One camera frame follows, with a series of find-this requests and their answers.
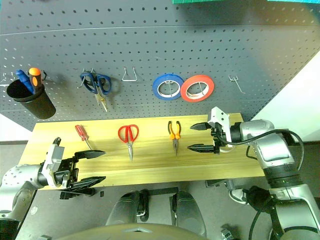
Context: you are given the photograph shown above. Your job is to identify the red tape roll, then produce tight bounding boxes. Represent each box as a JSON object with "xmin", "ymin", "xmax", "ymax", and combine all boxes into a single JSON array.
[{"xmin": 180, "ymin": 74, "xmax": 215, "ymax": 103}]

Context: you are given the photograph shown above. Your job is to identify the green cutting mat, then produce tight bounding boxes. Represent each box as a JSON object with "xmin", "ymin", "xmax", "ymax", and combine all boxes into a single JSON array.
[{"xmin": 172, "ymin": 0, "xmax": 320, "ymax": 5}]

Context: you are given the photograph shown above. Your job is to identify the black plastic cup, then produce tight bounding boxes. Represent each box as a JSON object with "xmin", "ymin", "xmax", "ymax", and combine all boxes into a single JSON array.
[{"xmin": 6, "ymin": 79, "xmax": 56, "ymax": 120}]

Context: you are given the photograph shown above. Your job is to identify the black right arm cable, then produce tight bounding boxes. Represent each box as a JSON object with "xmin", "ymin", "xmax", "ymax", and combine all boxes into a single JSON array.
[{"xmin": 219, "ymin": 128, "xmax": 305, "ymax": 176}]

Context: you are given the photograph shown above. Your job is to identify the red handled screwdriver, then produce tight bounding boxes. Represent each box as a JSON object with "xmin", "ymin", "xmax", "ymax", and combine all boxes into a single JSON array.
[{"xmin": 74, "ymin": 124, "xmax": 94, "ymax": 151}]

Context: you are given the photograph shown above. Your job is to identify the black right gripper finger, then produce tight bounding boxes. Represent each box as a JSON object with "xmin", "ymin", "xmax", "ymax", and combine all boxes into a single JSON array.
[
  {"xmin": 187, "ymin": 143, "xmax": 216, "ymax": 155},
  {"xmin": 189, "ymin": 121, "xmax": 210, "ymax": 132}
]

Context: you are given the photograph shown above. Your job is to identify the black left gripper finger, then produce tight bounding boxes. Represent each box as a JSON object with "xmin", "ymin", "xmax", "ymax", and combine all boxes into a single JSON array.
[
  {"xmin": 74, "ymin": 149, "xmax": 107, "ymax": 161},
  {"xmin": 67, "ymin": 175, "xmax": 107, "ymax": 191}
]

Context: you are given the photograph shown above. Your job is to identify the grey perforated pegboard panel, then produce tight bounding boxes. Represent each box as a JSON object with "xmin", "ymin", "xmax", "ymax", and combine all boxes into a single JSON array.
[{"xmin": 0, "ymin": 0, "xmax": 320, "ymax": 132}]

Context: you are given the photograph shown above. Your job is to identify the silver wire loop hook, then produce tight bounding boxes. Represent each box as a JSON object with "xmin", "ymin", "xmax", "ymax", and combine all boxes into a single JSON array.
[{"xmin": 121, "ymin": 66, "xmax": 139, "ymax": 82}]

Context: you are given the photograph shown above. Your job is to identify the orange black handled screwdriver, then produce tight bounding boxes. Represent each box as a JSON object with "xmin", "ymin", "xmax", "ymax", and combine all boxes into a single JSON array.
[{"xmin": 28, "ymin": 67, "xmax": 42, "ymax": 95}]

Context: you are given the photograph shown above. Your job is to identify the dark rounded shape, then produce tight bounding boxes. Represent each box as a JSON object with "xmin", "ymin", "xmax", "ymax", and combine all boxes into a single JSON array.
[
  {"xmin": 105, "ymin": 191, "xmax": 151, "ymax": 227},
  {"xmin": 171, "ymin": 191, "xmax": 208, "ymax": 238}
]

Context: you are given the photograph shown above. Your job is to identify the blue handled tool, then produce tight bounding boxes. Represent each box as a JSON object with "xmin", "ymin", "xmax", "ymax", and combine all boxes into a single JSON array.
[{"xmin": 15, "ymin": 69, "xmax": 35, "ymax": 95}]

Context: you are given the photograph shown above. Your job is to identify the red handled scissors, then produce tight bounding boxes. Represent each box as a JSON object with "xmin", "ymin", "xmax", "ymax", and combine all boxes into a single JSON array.
[{"xmin": 117, "ymin": 124, "xmax": 140, "ymax": 163}]

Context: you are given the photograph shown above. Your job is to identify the blue handled scissors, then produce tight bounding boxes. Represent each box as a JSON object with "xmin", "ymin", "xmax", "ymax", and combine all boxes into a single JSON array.
[{"xmin": 79, "ymin": 71, "xmax": 112, "ymax": 113}]

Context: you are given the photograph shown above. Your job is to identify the blue tape roll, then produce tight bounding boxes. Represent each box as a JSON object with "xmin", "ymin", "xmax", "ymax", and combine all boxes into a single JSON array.
[{"xmin": 152, "ymin": 73, "xmax": 185, "ymax": 100}]

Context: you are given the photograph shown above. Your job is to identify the dark grey robot torso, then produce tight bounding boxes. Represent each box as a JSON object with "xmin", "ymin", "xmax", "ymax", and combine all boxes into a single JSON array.
[{"xmin": 56, "ymin": 223, "xmax": 210, "ymax": 240}]

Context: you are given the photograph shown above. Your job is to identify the grey white shoe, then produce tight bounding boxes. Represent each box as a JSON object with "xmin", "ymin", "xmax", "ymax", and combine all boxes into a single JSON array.
[{"xmin": 228, "ymin": 187, "xmax": 249, "ymax": 205}]

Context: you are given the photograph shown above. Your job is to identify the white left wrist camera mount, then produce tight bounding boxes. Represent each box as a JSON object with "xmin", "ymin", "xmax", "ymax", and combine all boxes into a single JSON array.
[{"xmin": 39, "ymin": 136, "xmax": 66, "ymax": 189}]

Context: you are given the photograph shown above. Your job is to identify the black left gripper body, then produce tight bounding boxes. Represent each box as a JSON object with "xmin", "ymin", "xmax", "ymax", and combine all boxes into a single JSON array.
[{"xmin": 52, "ymin": 156, "xmax": 96, "ymax": 201}]

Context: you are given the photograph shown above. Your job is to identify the orange handled pliers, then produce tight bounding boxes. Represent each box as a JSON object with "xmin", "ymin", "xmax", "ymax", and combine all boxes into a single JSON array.
[{"xmin": 167, "ymin": 120, "xmax": 182, "ymax": 156}]

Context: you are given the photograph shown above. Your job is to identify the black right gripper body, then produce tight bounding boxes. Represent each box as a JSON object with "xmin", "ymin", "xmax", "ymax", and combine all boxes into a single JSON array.
[{"xmin": 209, "ymin": 123, "xmax": 227, "ymax": 155}]

